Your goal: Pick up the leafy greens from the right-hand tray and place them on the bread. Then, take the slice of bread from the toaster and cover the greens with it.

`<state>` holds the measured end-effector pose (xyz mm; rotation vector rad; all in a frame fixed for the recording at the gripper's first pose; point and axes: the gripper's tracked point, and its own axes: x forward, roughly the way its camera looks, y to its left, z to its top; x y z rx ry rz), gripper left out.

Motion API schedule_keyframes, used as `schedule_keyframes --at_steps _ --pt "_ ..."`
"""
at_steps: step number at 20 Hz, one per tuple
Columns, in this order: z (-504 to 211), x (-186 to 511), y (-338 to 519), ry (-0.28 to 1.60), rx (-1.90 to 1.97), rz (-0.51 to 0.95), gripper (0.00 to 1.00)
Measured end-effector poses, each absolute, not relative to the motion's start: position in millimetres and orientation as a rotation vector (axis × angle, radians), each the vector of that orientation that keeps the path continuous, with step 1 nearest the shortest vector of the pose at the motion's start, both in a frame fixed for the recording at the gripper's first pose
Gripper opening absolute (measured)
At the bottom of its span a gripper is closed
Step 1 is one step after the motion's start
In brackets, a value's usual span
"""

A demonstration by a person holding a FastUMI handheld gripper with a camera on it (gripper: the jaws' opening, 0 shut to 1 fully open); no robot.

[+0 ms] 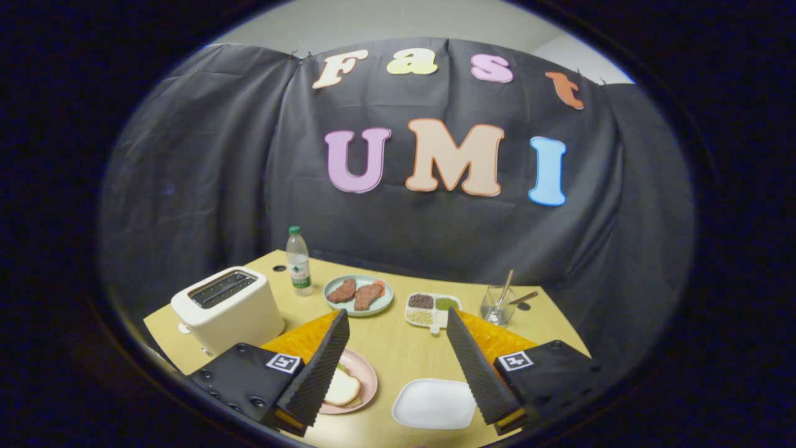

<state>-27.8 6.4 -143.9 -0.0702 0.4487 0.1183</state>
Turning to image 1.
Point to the white bread slice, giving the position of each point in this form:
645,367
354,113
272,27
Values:
343,389

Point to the white square plate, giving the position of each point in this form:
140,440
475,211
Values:
434,404

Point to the black backdrop cloth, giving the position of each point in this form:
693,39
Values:
435,236

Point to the brown meat slice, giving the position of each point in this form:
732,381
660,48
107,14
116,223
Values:
367,297
341,291

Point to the clear green-capped water bottle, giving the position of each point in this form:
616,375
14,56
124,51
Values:
299,264

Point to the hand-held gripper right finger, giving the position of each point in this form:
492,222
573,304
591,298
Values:
476,367

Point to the pale green round plate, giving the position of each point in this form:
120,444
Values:
387,302

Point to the wooden stick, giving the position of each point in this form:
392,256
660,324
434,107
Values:
525,297
506,286

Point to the pink round plate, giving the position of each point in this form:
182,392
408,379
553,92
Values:
367,379

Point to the white divided bean dish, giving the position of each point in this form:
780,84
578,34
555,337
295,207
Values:
433,311

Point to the clear glass cup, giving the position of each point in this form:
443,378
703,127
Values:
496,314

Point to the white toaster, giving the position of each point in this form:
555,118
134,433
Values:
236,317

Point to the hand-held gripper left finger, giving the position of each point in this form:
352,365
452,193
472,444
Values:
317,367

